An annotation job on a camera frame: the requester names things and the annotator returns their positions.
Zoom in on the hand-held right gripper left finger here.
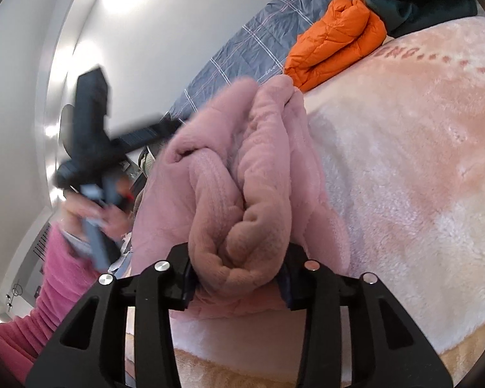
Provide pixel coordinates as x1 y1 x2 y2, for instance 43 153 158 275
24 242 197 388

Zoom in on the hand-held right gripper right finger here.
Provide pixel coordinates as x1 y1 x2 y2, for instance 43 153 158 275
275 244 462 388

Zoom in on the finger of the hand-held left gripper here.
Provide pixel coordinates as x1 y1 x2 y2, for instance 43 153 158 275
110 116 187 151

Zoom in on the pink quilted jacket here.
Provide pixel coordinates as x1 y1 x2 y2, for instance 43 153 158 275
127 75 353 321

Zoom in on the person's left forearm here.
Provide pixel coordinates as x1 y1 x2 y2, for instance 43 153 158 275
0 224 106 388

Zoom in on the person's left hand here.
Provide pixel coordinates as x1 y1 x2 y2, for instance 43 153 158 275
60 178 135 252

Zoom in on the blue plaid sheet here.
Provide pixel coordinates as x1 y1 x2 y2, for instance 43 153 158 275
167 0 367 125

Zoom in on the orange puffer jacket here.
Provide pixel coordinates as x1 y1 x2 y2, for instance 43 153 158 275
283 0 389 93

